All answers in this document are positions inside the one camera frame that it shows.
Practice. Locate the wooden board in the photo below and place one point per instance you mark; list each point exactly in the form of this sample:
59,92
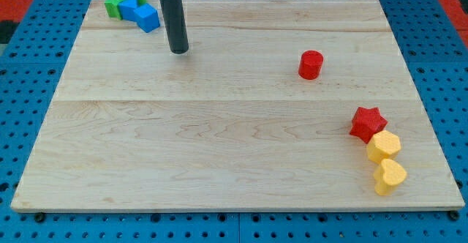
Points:
230,126

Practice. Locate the red cylinder block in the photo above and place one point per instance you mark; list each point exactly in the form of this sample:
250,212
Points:
310,64

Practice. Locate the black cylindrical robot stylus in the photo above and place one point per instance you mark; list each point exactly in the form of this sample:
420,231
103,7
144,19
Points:
175,24

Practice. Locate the blue cube block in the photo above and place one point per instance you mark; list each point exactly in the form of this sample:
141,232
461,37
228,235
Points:
147,17

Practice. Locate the red star block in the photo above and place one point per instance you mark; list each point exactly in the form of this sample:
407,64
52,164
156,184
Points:
366,122

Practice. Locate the blue angular block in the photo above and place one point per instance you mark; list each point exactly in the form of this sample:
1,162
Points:
126,9

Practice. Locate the yellow hexagon block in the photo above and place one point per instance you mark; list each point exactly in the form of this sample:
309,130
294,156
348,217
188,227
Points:
383,145

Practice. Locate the green star block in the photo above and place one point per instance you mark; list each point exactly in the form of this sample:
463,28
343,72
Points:
112,8

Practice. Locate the yellow heart block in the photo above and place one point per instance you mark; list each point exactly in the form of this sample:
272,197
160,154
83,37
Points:
388,175

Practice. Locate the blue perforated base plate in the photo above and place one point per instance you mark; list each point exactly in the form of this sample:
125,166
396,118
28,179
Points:
31,64

